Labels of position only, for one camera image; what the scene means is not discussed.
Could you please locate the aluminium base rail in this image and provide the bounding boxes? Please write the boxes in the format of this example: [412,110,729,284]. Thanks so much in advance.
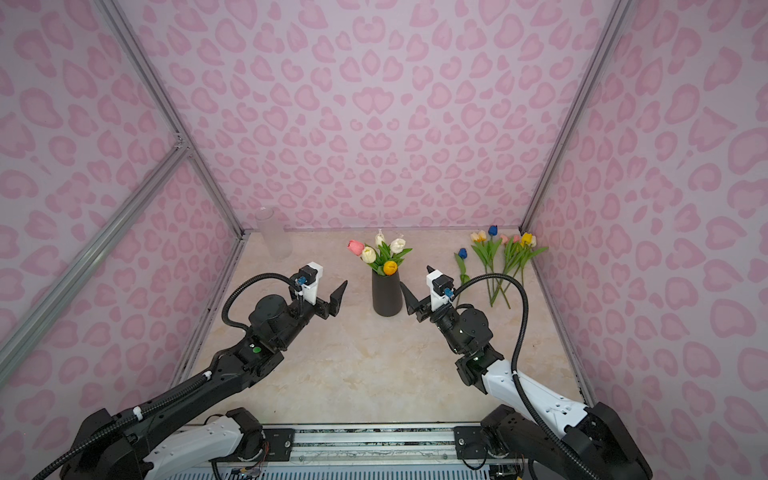
[113,419,637,480]

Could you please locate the dark grey vase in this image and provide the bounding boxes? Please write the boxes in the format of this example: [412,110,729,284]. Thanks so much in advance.
[371,272,403,317]

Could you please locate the aluminium frame left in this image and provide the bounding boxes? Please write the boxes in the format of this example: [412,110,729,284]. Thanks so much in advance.
[1,1,245,385]

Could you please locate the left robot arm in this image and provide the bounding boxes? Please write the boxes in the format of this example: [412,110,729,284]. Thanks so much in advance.
[36,263,348,479]

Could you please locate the clear plastic cup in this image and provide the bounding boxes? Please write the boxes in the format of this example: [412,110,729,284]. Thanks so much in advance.
[255,207,292,260]

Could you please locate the blue tulip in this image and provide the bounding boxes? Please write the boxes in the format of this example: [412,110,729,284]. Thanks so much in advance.
[482,225,502,305]
[454,248,470,285]

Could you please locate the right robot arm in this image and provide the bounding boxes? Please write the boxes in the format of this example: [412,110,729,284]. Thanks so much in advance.
[400,269,653,479]

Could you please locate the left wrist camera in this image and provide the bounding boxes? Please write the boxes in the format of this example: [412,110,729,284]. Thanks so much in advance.
[290,262,324,305]

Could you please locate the blue tulip back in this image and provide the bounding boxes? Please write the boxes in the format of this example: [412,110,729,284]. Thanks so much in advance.
[482,225,502,305]

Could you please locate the aluminium corner post right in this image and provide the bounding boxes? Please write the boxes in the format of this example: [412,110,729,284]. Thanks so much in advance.
[520,0,636,233]

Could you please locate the blue tulip front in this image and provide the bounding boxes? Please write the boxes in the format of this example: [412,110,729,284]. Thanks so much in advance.
[454,248,470,285]

